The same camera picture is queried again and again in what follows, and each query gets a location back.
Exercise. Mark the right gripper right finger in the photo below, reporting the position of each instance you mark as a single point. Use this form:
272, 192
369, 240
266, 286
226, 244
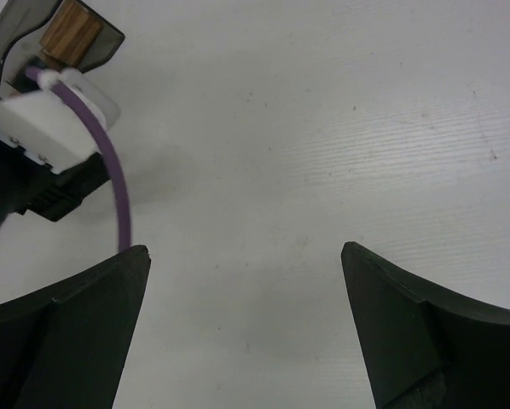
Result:
423, 345

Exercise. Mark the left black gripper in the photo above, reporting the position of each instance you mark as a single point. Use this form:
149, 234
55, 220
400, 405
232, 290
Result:
26, 185

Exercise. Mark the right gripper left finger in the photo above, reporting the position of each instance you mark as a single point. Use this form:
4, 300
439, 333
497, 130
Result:
65, 345

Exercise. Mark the striped brown wood block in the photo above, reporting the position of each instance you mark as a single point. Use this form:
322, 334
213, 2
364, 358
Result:
71, 33

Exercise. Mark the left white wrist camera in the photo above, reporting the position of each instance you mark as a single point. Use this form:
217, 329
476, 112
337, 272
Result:
46, 127

